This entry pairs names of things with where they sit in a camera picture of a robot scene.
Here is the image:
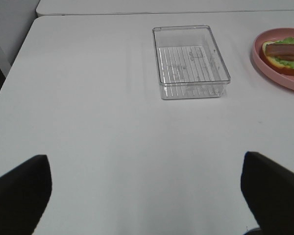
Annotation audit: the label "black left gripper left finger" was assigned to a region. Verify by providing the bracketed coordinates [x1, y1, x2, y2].
[0, 155, 52, 235]

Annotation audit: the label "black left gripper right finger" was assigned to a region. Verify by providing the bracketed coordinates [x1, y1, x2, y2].
[241, 152, 294, 235]

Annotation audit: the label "green lettuce leaf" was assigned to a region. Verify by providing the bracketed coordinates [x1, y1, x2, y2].
[273, 37, 294, 70]

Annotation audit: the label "bread slice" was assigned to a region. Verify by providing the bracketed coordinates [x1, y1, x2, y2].
[260, 41, 294, 76]

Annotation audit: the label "bacon strip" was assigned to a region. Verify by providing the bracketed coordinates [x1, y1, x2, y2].
[265, 44, 294, 56]
[278, 55, 294, 62]

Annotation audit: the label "pink round plate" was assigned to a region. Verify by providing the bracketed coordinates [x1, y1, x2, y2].
[251, 27, 294, 91]

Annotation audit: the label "clear left plastic tray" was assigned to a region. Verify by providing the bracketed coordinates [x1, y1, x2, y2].
[152, 25, 231, 100]

